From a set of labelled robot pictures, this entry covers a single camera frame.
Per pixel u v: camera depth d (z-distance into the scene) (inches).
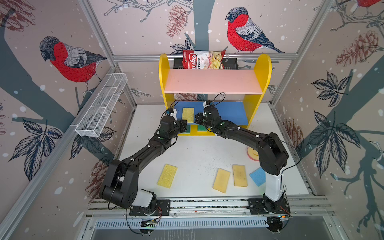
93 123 27.6
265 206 26.1
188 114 37.4
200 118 31.3
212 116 27.4
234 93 27.7
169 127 26.5
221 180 32.0
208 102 31.8
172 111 31.1
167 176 32.9
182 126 29.9
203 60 33.7
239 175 32.7
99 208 29.3
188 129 40.0
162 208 28.7
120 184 16.4
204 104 32.9
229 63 35.8
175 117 30.6
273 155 19.8
